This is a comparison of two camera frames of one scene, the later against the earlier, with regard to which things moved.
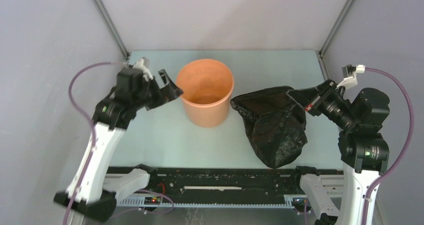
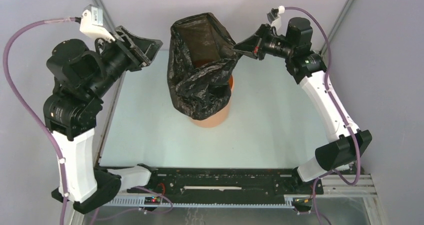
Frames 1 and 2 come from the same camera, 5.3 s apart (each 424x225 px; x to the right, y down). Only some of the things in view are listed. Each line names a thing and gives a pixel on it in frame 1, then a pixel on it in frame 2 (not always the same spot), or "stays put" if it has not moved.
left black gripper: [166, 94] → [143, 50]
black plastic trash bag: [275, 123] → [201, 63]
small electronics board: [152, 200] stays put
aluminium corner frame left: [106, 19] stays put
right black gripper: [311, 98] → [250, 46]
